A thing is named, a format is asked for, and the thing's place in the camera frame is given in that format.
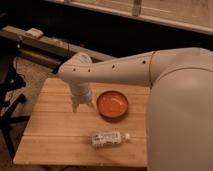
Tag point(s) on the small white box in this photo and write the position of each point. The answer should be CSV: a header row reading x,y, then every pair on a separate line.
x,y
34,33

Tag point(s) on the wooden table board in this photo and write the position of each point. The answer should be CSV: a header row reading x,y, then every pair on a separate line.
x,y
55,135

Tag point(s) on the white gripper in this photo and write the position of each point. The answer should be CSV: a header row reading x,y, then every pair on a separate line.
x,y
81,94

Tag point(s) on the orange ceramic bowl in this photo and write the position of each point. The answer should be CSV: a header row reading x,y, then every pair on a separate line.
x,y
112,104

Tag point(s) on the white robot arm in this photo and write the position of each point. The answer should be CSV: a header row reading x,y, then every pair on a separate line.
x,y
179,121

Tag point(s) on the long wooden beam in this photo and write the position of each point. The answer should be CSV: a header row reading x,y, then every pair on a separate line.
x,y
46,51

